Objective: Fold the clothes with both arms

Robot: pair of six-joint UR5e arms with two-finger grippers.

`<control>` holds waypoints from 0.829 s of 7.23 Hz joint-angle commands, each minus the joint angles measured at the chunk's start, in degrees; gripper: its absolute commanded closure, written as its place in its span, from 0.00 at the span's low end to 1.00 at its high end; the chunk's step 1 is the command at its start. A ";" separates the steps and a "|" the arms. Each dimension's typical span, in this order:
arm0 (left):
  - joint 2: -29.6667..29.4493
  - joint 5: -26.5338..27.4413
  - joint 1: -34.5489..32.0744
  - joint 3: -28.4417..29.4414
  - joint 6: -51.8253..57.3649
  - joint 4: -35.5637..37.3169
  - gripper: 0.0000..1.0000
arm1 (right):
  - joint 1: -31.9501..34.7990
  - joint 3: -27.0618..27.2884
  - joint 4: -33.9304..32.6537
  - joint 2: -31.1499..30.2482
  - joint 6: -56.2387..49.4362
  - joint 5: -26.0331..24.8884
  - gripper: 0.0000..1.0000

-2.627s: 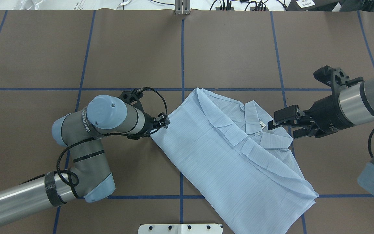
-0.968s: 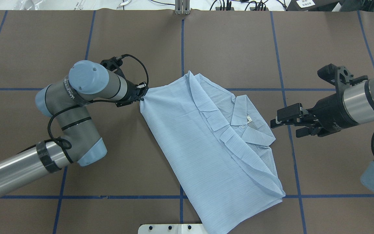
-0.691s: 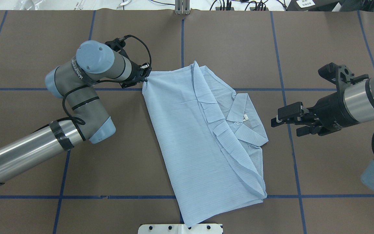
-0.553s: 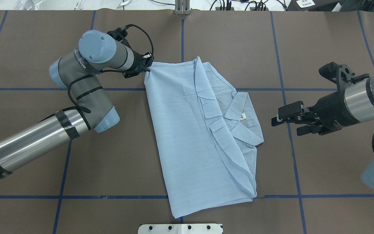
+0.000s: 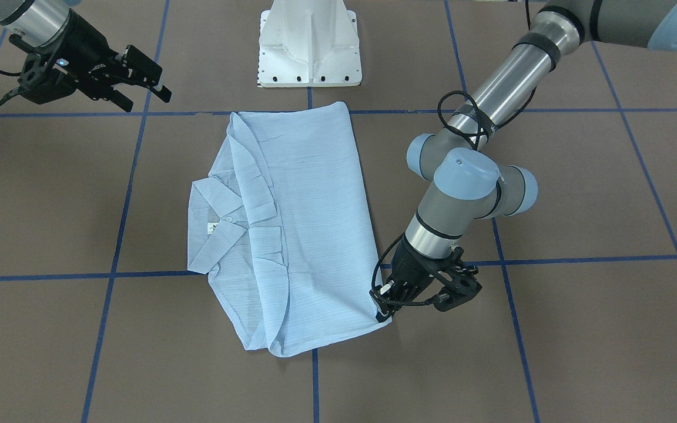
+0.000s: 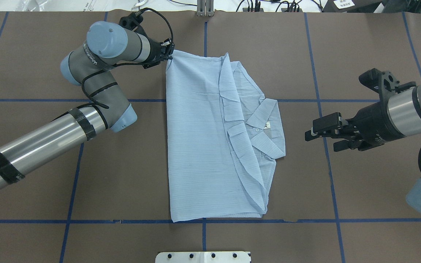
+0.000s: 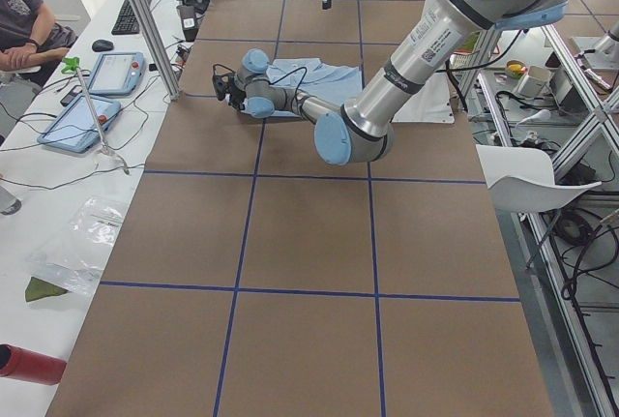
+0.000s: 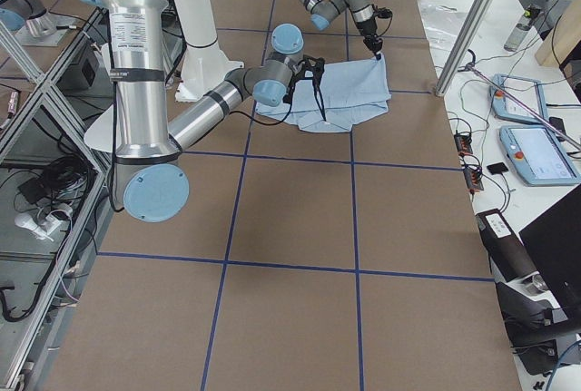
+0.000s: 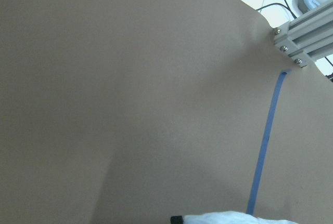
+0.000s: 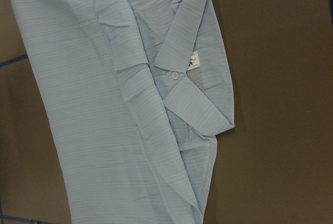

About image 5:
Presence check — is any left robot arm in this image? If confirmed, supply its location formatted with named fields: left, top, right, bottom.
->
left=369, top=1, right=677, bottom=323

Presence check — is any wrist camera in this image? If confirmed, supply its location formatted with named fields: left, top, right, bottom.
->
left=8, top=34, right=78, bottom=105
left=430, top=244, right=482, bottom=311

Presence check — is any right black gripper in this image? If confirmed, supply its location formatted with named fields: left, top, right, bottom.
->
left=56, top=12, right=172, bottom=113

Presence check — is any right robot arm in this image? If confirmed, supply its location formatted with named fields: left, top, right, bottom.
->
left=0, top=1, right=172, bottom=112

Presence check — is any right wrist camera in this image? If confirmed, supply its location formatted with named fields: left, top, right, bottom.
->
left=8, top=34, right=78, bottom=105

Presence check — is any light blue button shirt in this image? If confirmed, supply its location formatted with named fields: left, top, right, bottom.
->
left=186, top=102, right=384, bottom=358

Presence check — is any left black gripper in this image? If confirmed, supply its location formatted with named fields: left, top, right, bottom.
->
left=371, top=238, right=451, bottom=323

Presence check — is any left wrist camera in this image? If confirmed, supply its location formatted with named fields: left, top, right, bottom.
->
left=430, top=244, right=482, bottom=311

